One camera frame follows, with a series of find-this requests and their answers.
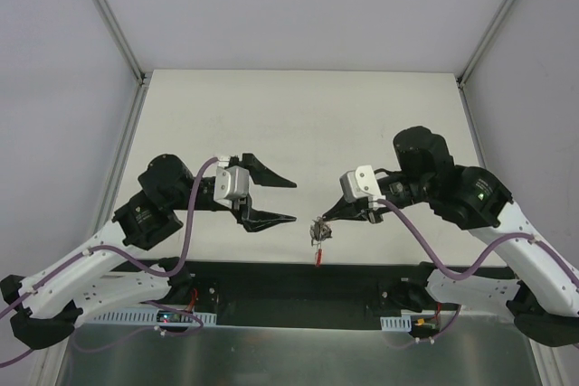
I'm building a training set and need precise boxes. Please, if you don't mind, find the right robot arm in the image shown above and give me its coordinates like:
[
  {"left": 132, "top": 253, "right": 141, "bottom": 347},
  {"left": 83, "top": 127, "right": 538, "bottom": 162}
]
[{"left": 309, "top": 126, "right": 578, "bottom": 348}]

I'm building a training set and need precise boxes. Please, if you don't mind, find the right aluminium frame post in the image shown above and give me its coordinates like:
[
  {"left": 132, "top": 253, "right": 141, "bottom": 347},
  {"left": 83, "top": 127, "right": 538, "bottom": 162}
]
[{"left": 456, "top": 0, "right": 517, "bottom": 90}]

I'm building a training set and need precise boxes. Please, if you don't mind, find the metal key holder red handle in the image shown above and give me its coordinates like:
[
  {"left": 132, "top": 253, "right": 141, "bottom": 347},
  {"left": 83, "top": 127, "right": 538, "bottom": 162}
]
[{"left": 309, "top": 216, "right": 332, "bottom": 268}]

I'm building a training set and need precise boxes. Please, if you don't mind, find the white cable duct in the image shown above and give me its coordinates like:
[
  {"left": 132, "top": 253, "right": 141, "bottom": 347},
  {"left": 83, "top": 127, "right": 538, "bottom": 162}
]
[
  {"left": 87, "top": 306, "right": 217, "bottom": 327},
  {"left": 380, "top": 315, "right": 413, "bottom": 333}
]

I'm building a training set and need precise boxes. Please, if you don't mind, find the left white cable duct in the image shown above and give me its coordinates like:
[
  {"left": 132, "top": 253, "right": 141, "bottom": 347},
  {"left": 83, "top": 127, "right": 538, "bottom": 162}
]
[{"left": 87, "top": 306, "right": 217, "bottom": 327}]

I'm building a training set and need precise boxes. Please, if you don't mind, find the left aluminium frame post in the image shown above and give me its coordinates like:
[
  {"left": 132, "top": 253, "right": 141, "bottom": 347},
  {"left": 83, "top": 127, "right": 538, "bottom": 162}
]
[{"left": 91, "top": 0, "right": 147, "bottom": 85}]

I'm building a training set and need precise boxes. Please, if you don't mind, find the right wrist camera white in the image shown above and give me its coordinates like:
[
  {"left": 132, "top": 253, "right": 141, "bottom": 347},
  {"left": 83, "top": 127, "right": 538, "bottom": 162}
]
[{"left": 339, "top": 165, "right": 385, "bottom": 203}]

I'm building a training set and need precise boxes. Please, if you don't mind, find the aluminium frame post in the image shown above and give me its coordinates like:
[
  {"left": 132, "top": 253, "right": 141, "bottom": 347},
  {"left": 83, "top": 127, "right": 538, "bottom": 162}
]
[
  {"left": 91, "top": 0, "right": 147, "bottom": 85},
  {"left": 456, "top": 0, "right": 517, "bottom": 90}
]

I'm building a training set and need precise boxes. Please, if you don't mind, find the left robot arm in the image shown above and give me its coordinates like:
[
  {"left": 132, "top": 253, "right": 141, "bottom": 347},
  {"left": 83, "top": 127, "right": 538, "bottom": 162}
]
[{"left": 1, "top": 153, "right": 296, "bottom": 351}]

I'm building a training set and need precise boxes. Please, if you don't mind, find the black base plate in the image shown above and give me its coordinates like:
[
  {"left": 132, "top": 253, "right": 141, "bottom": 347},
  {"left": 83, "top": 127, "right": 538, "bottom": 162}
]
[{"left": 103, "top": 259, "right": 517, "bottom": 327}]

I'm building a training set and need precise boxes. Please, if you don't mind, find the right white cable duct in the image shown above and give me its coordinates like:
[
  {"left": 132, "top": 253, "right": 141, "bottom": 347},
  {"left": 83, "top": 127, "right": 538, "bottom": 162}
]
[{"left": 380, "top": 315, "right": 413, "bottom": 333}]

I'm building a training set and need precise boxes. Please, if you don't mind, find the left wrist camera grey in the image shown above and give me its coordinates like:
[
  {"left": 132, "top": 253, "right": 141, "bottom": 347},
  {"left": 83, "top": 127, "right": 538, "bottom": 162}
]
[{"left": 214, "top": 166, "right": 250, "bottom": 208}]

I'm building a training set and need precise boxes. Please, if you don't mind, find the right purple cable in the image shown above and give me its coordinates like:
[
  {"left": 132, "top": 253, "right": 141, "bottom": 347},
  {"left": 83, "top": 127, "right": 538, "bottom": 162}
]
[{"left": 375, "top": 198, "right": 579, "bottom": 292}]

